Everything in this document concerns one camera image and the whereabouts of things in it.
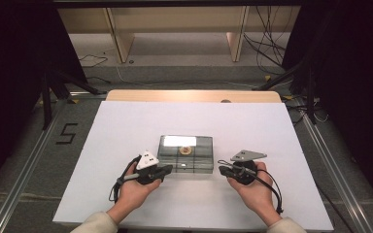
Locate person's right hand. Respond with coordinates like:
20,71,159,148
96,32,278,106
227,161,283,227

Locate thin black floor cable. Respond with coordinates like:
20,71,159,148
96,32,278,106
77,52,112,85

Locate person's left hand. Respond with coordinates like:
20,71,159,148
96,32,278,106
107,156,162,224

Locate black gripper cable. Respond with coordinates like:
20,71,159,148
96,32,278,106
218,159,285,216
108,155,142,204

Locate light wooden table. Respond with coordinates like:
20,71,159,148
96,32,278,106
105,89,283,104

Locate black tripod stand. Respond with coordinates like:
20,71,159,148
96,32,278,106
251,57,319,126
40,62,109,131

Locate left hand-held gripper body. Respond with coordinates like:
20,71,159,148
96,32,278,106
122,150,167,185

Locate clear grey compartment box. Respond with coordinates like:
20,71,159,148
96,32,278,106
156,134,215,175

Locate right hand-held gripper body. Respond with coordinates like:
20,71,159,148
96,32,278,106
229,149,268,186

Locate dark curtain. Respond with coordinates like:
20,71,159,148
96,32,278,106
281,0,373,216
0,0,89,202

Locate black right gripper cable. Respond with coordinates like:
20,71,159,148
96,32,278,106
218,159,285,216

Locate aluminium floor rail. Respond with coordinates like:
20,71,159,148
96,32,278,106
0,91,108,233
295,96,373,233

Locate beige wooden shelf unit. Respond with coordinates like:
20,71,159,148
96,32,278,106
56,5,302,64

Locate bundle of black cables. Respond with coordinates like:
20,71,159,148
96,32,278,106
243,5,293,76

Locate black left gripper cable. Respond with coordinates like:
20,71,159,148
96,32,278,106
108,155,142,204

